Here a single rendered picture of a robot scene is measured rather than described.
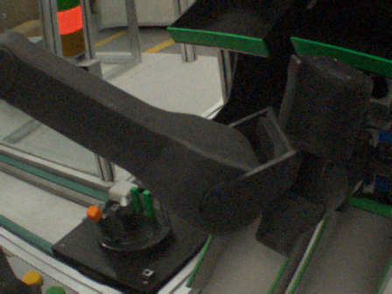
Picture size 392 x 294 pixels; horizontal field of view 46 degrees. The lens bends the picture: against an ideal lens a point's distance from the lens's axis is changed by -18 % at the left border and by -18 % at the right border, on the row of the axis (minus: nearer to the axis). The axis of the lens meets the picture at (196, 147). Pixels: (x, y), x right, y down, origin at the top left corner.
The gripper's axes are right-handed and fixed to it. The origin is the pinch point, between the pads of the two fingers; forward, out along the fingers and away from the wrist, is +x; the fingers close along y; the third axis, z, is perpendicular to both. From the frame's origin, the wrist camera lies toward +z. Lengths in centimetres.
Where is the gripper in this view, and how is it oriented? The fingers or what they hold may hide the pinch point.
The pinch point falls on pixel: (363, 149)
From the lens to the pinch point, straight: 53.3
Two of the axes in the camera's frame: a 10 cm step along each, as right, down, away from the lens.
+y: -7.9, -1.4, 6.0
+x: 6.2, -2.1, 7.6
